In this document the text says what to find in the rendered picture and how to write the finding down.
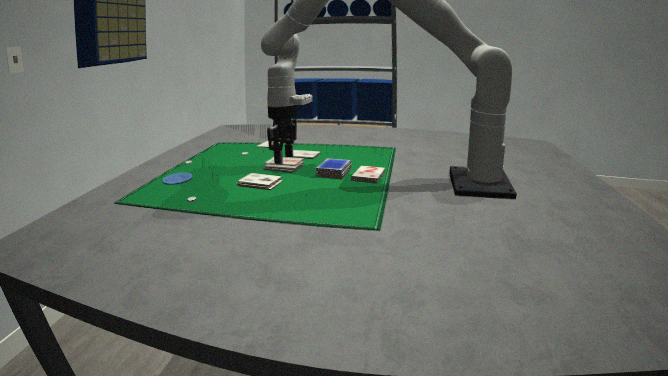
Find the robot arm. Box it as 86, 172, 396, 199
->
261, 0, 512, 183

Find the blue round disc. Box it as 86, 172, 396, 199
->
162, 173, 193, 185

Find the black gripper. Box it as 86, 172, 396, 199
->
267, 105, 297, 165

